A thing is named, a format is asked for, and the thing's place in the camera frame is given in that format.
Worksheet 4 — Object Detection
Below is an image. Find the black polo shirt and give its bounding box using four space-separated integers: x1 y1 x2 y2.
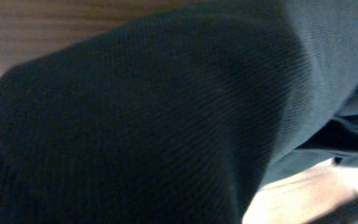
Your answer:
0 0 358 223

